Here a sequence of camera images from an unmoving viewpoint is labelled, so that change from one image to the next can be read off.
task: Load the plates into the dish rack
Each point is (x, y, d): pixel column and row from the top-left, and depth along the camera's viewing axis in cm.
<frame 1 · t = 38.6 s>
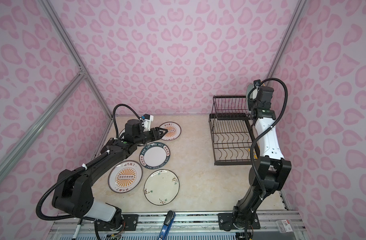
left hand: (166, 129, 81), fingers open
right hand: (261, 94, 80), fingers closed
cream floral branch plate: (161, 187, 86), on the table
green rim lettered plate: (154, 155, 100), on the table
large orange sunburst plate: (125, 176, 90), on the table
small orange sunburst plate: (174, 131, 112), on the table

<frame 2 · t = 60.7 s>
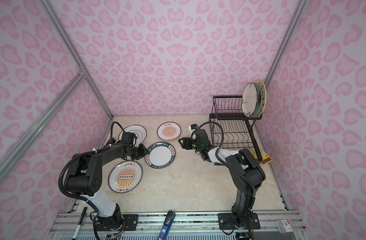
left hand: (149, 150, 96), fingers open
right hand: (182, 139, 92), fingers open
cream floral branch plate: (249, 99, 89), point 31 cm above the table
white plate grey cloud outline: (139, 131, 112), on the table
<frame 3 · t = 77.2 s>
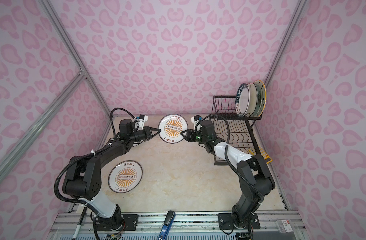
left hand: (161, 128, 85), fingers closed
right hand: (183, 132, 85), fingers open
green rim lettered plate: (242, 100, 97), point 25 cm above the table
small orange sunburst plate: (171, 125, 90), point 21 cm above the table
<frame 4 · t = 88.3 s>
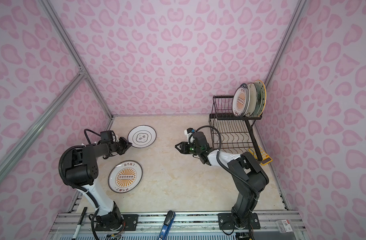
left hand: (132, 140, 100), fingers closed
right hand: (178, 145, 87), fingers open
small orange sunburst plate: (239, 101, 92), point 28 cm above the table
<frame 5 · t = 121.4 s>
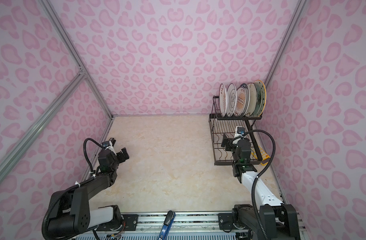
left hand: (118, 148, 90), fingers open
right hand: (233, 133, 82), fingers open
white plate grey cloud outline: (233, 98, 88), point 32 cm above the table
